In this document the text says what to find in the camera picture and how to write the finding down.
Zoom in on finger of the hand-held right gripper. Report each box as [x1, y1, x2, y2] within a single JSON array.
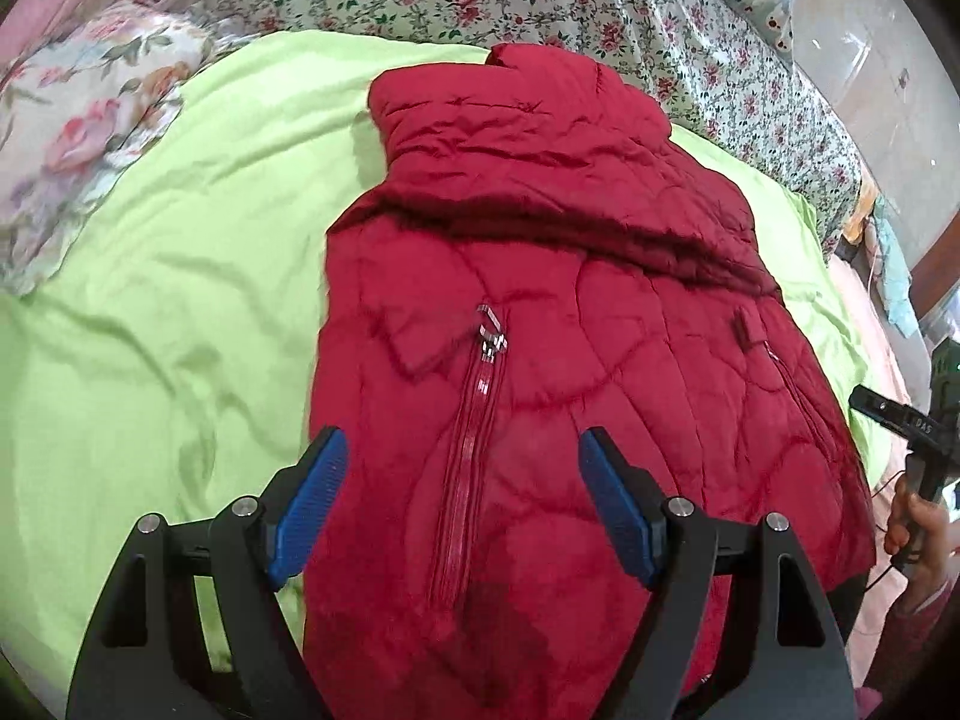
[[851, 385, 935, 440]]

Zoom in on large rose print pillow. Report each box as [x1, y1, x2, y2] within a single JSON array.
[[0, 0, 218, 297]]

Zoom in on light green blanket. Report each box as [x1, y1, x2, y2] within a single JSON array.
[[0, 30, 893, 698]]

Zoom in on person's right forearm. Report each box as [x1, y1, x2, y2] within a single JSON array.
[[889, 581, 957, 661]]

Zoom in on pale pink bed sheet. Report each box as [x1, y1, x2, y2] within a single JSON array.
[[825, 255, 912, 691]]

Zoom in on person's right hand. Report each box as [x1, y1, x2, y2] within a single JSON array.
[[883, 476, 955, 601]]

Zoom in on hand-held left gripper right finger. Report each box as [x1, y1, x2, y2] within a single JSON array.
[[577, 426, 857, 720]]

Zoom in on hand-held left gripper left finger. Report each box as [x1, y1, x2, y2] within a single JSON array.
[[66, 426, 350, 720]]

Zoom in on brown wooden furniture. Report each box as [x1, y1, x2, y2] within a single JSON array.
[[909, 236, 960, 331]]

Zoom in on black cable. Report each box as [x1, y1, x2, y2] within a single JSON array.
[[862, 465, 912, 593]]

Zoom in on pink pillow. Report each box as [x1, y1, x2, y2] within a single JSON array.
[[0, 0, 143, 68]]

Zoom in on red quilted jacket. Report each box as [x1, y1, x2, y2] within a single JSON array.
[[300, 43, 878, 720]]

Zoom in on light blue cloth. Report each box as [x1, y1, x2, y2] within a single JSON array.
[[862, 195, 922, 338]]

